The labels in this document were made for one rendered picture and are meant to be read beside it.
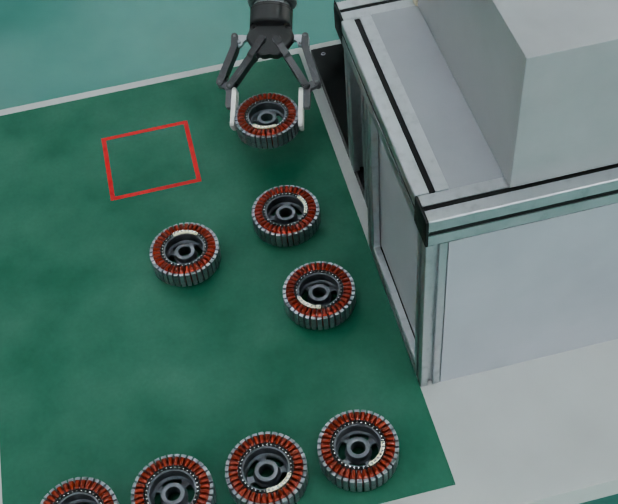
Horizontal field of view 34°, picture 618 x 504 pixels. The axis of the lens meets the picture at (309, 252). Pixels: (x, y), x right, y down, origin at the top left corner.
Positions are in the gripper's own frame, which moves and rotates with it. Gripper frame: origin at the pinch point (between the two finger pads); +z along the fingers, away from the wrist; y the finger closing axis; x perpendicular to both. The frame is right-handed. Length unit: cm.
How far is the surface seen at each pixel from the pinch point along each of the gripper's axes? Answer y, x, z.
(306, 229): -8.4, 8.1, 21.1
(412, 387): -26, 19, 46
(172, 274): 12.1, 12.9, 29.4
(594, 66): -45, 61, 12
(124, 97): 29.3, -11.7, -7.5
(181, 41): 49, -130, -64
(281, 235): -4.3, 7.9, 22.1
